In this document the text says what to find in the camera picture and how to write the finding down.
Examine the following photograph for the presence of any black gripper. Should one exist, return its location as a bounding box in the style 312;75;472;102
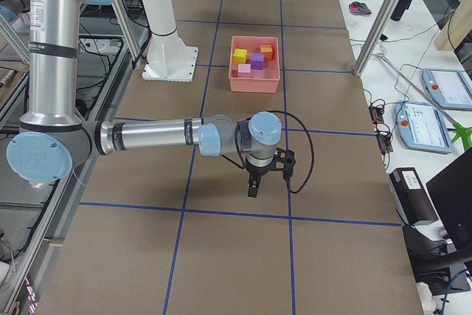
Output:
246;160;274;198

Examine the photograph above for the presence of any pink foam block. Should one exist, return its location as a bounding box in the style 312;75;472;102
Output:
237;63;251;78

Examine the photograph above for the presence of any purple foam block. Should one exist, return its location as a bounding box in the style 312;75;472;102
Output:
250;52;265;70

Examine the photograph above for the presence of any yellow foam block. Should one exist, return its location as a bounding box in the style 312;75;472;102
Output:
232;48;248;65

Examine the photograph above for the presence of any orange foam block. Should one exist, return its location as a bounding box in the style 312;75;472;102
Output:
259;44;274;62

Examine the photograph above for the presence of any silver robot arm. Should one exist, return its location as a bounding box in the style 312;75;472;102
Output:
6;0;293;197

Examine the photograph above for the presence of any pink plastic bin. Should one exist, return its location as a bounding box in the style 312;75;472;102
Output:
229;35;280;94

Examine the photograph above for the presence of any black box with label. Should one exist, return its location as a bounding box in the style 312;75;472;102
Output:
389;167;439;226

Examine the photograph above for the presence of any near teach pendant tablet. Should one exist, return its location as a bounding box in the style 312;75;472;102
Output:
395;101;453;154

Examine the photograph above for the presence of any teach pendant tablet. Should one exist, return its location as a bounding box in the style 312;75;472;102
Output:
395;101;453;154
422;69;471;111

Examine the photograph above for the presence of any black monitor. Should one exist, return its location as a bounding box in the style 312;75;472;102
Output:
426;149;471;248

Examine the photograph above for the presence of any red grey cloth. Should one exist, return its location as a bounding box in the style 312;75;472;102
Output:
348;1;372;16

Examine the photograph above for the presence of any far teach pendant tablet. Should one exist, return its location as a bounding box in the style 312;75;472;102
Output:
422;69;471;111

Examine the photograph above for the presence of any green grabber tool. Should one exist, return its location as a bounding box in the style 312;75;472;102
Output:
374;51;472;145

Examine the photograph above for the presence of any black water bottle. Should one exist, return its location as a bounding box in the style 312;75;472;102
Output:
390;0;412;21

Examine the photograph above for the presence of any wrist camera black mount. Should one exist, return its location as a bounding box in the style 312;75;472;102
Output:
271;148;296;181

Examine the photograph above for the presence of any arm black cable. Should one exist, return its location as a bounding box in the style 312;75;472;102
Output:
221;110;315;194

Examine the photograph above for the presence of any circuit board with wires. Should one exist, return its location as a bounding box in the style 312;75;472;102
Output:
369;104;393;156

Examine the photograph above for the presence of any white pedestal column base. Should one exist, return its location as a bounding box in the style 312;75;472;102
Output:
142;0;198;82

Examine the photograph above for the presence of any aluminium frame post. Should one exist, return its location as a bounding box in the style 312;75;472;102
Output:
353;0;399;77

